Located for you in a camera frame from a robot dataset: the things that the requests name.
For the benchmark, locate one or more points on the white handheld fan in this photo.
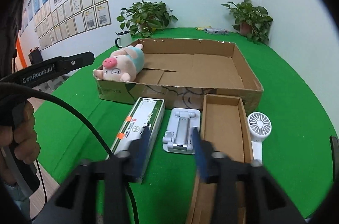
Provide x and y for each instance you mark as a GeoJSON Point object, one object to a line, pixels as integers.
{"type": "Point", "coordinates": [260, 128]}

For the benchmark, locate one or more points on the right potted plant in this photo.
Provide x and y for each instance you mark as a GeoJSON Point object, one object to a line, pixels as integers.
{"type": "Point", "coordinates": [250, 21]}

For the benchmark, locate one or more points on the large cardboard box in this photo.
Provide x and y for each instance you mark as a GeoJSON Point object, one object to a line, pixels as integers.
{"type": "Point", "coordinates": [183, 71]}

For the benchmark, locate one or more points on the green white long box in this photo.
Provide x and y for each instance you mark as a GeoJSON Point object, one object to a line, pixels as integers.
{"type": "Point", "coordinates": [144, 118]}

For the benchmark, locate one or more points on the white mug black handle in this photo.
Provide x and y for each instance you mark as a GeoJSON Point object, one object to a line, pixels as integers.
{"type": "Point", "coordinates": [123, 39]}

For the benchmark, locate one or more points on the narrow cardboard tray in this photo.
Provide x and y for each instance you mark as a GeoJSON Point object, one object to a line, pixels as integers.
{"type": "Point", "coordinates": [223, 124]}

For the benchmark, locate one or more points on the potted plant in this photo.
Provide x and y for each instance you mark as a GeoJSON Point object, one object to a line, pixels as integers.
{"type": "Point", "coordinates": [250, 21]}
{"type": "Point", "coordinates": [143, 18]}

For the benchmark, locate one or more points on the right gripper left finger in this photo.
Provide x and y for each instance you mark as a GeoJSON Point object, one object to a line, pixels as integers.
{"type": "Point", "coordinates": [75, 201]}

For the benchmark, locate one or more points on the yellow item on table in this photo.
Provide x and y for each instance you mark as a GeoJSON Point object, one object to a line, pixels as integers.
{"type": "Point", "coordinates": [203, 28]}

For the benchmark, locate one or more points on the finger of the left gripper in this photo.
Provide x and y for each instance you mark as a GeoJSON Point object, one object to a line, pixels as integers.
{"type": "Point", "coordinates": [74, 62]}

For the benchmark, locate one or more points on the person's left hand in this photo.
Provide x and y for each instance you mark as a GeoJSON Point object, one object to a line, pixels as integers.
{"type": "Point", "coordinates": [25, 136]}

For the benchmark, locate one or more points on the pink pig plush toy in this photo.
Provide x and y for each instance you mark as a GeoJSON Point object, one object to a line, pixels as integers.
{"type": "Point", "coordinates": [122, 65]}

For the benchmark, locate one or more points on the white phone stand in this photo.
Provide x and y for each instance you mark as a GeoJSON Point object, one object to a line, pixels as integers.
{"type": "Point", "coordinates": [178, 136]}

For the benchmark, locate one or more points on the black phone on table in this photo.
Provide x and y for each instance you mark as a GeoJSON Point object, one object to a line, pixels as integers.
{"type": "Point", "coordinates": [335, 156]}

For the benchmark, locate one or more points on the colourful packet on table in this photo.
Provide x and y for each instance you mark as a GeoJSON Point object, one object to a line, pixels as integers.
{"type": "Point", "coordinates": [216, 31]}

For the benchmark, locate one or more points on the framed certificates on wall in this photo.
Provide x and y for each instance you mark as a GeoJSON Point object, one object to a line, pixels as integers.
{"type": "Point", "coordinates": [51, 21]}

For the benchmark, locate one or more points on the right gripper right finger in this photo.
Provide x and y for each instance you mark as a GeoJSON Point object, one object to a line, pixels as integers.
{"type": "Point", "coordinates": [265, 200]}

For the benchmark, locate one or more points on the left potted plant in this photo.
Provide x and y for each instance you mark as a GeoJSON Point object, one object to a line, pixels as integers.
{"type": "Point", "coordinates": [143, 18]}

